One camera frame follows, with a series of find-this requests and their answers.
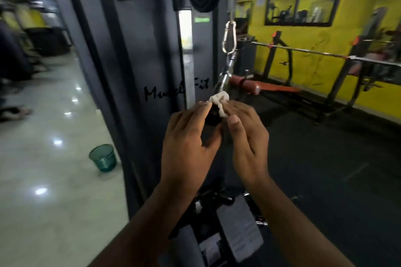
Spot person's left hand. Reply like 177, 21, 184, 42
160, 101, 223, 197

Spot person's right hand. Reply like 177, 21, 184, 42
219, 100, 271, 191

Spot white cleaning wipe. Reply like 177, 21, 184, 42
208, 91, 230, 118

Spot chrome black bar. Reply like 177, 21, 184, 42
205, 50, 238, 126

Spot person's right forearm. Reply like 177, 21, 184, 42
247, 176, 356, 267

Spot person's left forearm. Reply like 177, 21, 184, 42
87, 182, 201, 267

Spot green mesh waste bin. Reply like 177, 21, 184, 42
89, 144, 117, 173

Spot dark grey cabinet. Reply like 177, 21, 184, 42
236, 35, 258, 77

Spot black orange bench press rack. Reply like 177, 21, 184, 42
261, 30, 401, 120

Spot silver carabiner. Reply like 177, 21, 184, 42
221, 20, 237, 55

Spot chrome barbell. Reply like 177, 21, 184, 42
250, 41, 401, 68

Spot dark framed yellow window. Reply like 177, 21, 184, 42
264, 0, 343, 28

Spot black yellow background machines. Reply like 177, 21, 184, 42
0, 0, 73, 58

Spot grey base plate white label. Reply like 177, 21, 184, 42
216, 194, 264, 264

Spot black weight machine frame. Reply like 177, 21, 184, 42
39, 0, 239, 267

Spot frameless wall mirror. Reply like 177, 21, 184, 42
235, 0, 254, 35

